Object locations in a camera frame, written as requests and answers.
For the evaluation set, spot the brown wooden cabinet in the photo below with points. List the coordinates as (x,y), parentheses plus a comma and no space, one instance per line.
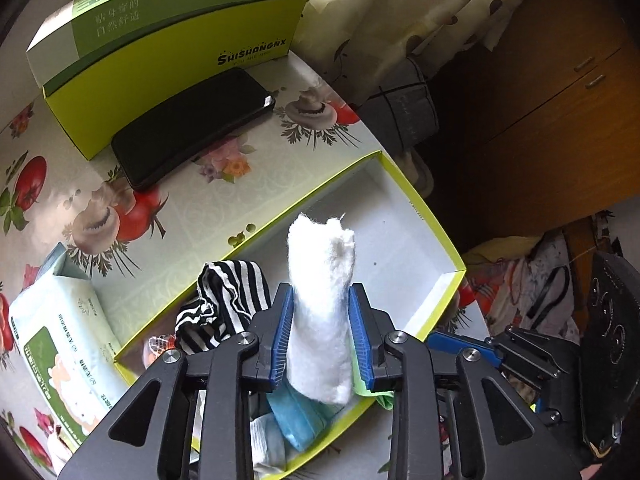
(525,135)

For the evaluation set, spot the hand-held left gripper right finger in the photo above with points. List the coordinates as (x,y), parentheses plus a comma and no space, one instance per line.
(361,345)

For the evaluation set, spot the green cloth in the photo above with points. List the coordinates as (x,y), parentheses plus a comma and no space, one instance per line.
(382,400)

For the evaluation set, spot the white towel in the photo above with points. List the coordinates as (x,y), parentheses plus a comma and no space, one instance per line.
(320,310)

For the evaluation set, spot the gray plaid cloth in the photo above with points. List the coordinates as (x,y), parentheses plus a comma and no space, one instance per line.
(405,105)

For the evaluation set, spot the floral tomato print tablecloth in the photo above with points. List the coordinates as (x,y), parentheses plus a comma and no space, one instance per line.
(260,180)

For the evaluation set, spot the lime green cardboard box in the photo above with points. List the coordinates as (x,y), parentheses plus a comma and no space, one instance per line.
(100,120)

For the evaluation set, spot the black smartphone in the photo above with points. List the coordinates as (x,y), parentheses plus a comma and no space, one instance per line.
(190,120)

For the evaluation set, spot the white and green carton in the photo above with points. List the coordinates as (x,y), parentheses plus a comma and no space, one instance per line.
(125,10)

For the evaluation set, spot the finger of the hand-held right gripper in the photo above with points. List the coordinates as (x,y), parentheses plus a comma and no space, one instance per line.
(552,400)
(465,347)

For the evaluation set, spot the cream dotted curtain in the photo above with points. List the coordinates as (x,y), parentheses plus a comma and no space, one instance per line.
(400,10)

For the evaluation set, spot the clear plastic packet orange contents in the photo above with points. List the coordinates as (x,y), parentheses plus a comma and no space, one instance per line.
(160,347)

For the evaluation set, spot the pile of clothes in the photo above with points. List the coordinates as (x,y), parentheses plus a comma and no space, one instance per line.
(515,270)

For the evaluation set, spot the wet wipes pack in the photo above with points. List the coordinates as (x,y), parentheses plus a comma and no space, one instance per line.
(55,350)

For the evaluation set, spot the pale blue white sock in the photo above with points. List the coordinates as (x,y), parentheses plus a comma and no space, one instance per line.
(267,445)

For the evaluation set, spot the black white striped sock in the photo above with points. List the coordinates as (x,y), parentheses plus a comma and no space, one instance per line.
(235,290)

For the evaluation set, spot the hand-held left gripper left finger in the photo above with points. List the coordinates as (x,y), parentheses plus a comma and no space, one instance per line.
(282,340)

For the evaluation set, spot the lime green box lid tray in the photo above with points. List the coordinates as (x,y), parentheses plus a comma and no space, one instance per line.
(400,240)

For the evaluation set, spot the blue face mask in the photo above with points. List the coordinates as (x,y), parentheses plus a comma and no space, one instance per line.
(300,420)

